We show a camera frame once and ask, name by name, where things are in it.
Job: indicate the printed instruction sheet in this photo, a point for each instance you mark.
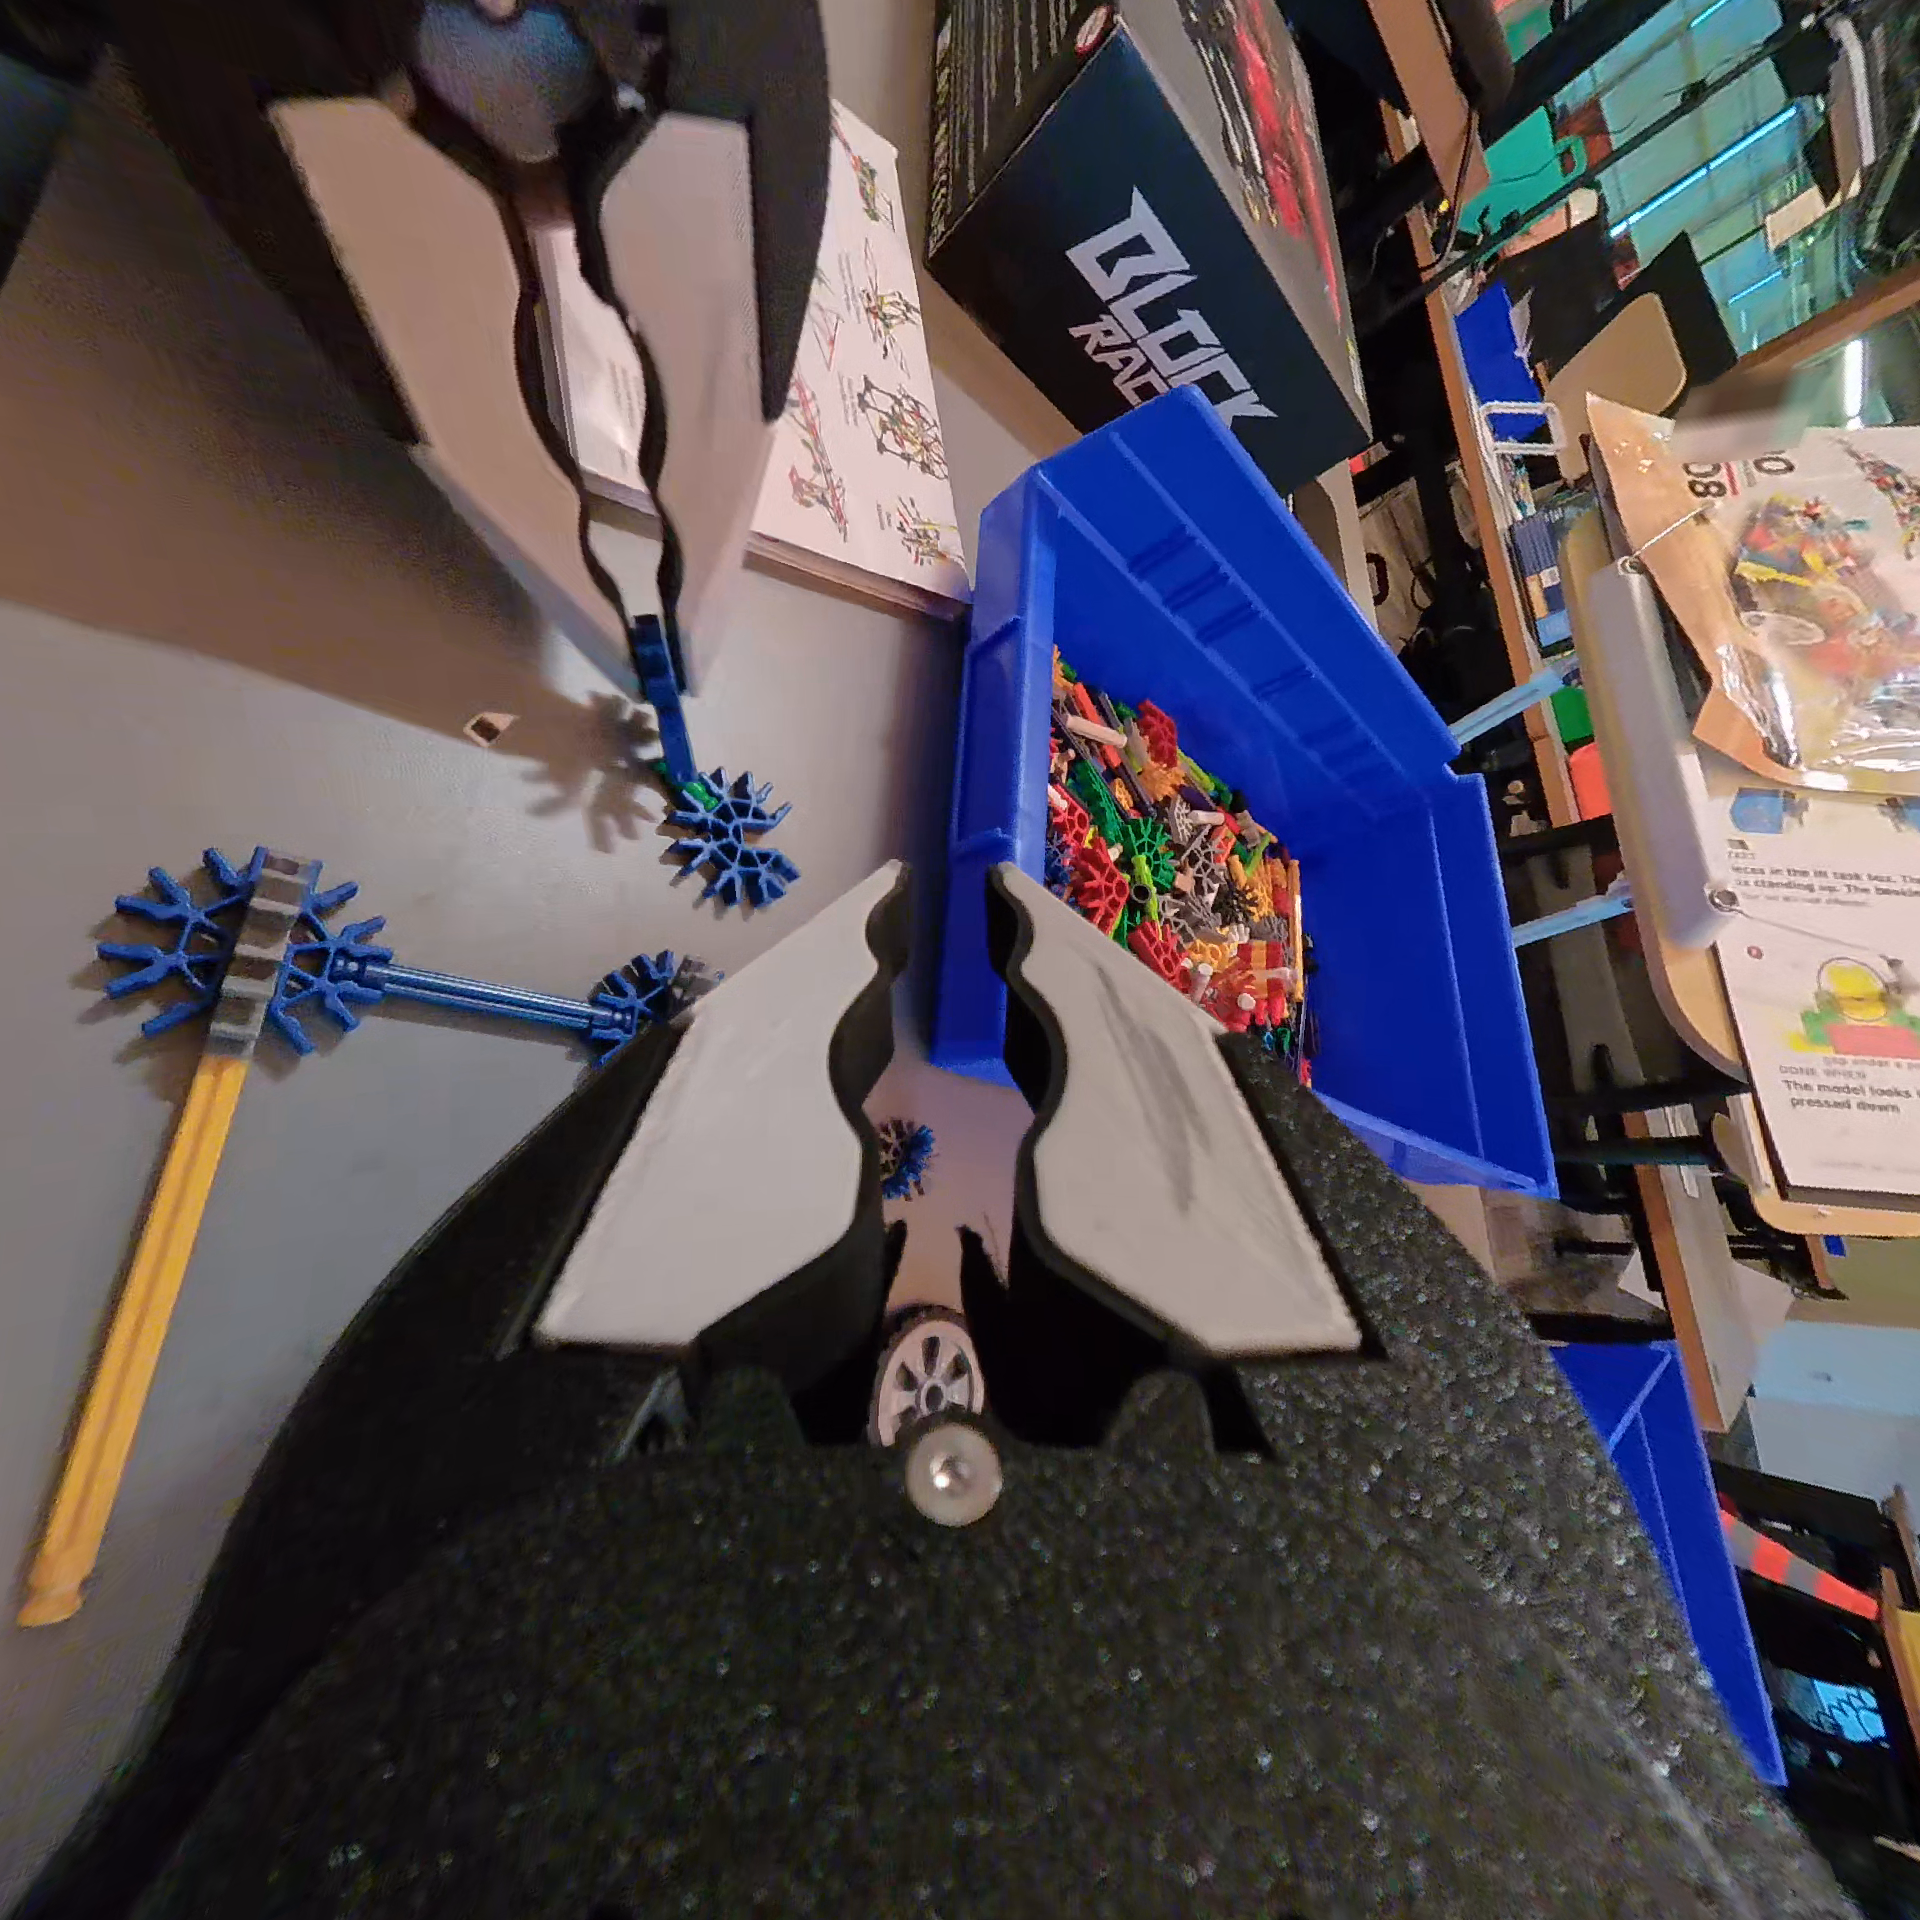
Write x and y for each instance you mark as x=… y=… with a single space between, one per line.
x=1828 y=932

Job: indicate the long blue rod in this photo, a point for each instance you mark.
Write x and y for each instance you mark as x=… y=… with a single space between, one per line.
x=480 y=993

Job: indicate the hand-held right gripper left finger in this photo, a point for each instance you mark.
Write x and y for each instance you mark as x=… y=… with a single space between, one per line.
x=720 y=1184

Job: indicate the dark toy car set box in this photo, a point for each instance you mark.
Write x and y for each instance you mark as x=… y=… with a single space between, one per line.
x=1140 y=225

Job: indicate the white document stand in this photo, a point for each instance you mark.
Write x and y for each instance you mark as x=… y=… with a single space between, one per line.
x=1651 y=750

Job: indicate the grey connector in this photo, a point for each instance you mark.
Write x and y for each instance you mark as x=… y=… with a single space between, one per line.
x=268 y=961

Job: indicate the empty blue bin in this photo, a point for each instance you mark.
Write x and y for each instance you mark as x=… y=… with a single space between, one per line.
x=1499 y=359
x=1665 y=1500

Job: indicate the long yellow rod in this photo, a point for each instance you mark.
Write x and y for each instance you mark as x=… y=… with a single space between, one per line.
x=135 y=1335

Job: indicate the small dark blue connector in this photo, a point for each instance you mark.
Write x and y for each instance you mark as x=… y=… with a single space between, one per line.
x=905 y=1161

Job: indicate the small blue construction piece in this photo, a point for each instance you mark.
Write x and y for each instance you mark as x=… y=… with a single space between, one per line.
x=657 y=662

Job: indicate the white instruction booklet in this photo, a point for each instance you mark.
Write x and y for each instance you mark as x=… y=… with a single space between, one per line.
x=869 y=452

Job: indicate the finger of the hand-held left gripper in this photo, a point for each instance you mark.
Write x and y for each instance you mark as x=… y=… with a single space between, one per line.
x=435 y=331
x=704 y=376

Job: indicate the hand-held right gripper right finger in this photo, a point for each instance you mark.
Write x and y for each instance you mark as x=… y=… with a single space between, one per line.
x=1184 y=1201

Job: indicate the small paper scrap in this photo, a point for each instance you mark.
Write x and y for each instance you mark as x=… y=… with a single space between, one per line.
x=488 y=729

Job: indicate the orange traffic cone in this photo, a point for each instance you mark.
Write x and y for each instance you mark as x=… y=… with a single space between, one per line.
x=1799 y=1569

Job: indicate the grey toy wheel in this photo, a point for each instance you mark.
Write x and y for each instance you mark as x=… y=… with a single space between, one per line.
x=921 y=1382

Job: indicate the blue parts bin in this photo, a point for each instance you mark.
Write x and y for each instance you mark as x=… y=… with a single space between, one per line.
x=1349 y=720

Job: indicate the pile of colourful construction pieces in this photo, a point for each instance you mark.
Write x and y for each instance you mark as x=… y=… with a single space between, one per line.
x=1170 y=901

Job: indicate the teal container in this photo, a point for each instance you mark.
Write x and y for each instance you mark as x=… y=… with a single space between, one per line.
x=1522 y=172

